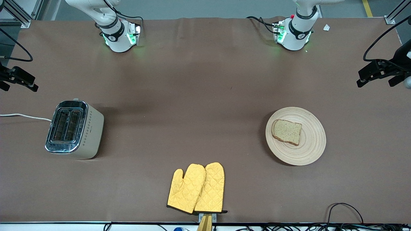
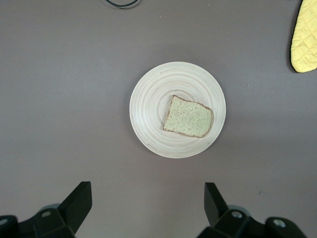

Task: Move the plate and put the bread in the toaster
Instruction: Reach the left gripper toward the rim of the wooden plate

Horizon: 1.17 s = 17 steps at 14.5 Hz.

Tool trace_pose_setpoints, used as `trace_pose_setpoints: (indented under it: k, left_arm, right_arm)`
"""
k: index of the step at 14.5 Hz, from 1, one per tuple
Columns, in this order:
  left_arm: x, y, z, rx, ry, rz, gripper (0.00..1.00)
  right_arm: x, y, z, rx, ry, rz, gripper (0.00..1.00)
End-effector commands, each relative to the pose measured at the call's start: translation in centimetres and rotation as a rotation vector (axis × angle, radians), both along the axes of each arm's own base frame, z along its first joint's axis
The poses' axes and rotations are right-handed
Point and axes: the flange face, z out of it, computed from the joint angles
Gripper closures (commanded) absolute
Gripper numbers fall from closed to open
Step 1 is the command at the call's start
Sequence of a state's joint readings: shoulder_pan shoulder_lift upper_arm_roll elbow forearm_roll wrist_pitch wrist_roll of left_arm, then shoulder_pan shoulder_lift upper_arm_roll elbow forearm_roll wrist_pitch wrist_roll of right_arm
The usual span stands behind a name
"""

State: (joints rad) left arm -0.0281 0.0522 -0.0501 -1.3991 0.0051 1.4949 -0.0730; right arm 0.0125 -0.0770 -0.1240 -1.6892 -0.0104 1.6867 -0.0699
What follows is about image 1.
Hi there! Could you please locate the black cable bundle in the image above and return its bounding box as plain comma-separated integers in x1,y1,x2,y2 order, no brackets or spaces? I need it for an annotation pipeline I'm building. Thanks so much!
234,223,411,231

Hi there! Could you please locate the brown bread slice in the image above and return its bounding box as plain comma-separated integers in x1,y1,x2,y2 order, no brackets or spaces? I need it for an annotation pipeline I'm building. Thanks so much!
271,119,302,146

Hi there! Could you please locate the yellow quilted oven mitt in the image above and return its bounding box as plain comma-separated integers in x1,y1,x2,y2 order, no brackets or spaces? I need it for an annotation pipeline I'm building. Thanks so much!
167,164,206,215
194,162,228,214

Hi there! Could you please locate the black arm base cable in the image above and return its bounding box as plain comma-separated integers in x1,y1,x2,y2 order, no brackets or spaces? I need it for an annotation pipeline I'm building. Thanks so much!
103,0,144,23
246,16,277,34

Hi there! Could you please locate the metal base connector panel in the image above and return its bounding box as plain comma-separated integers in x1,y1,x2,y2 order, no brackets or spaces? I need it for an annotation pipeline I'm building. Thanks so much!
273,20,286,44
128,22,142,46

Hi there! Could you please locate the round wooden plate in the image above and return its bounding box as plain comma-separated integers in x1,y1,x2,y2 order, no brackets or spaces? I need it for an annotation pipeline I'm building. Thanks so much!
265,107,327,166

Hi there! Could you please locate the black looped cable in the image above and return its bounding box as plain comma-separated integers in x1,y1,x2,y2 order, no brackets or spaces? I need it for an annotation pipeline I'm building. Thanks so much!
325,203,364,225

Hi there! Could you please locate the cream and chrome toaster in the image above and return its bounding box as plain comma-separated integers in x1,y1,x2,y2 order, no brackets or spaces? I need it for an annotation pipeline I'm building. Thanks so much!
45,98,105,160

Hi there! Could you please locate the white toaster power cord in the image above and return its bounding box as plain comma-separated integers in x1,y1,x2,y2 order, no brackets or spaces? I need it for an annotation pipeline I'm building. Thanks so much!
0,113,52,122

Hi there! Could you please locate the aluminium frame profile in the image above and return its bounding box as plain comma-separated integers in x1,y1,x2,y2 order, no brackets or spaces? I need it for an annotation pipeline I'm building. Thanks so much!
384,0,411,25
0,0,44,29

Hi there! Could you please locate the brown table cover cloth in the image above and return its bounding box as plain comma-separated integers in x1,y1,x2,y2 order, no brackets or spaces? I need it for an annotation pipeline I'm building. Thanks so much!
0,17,411,223

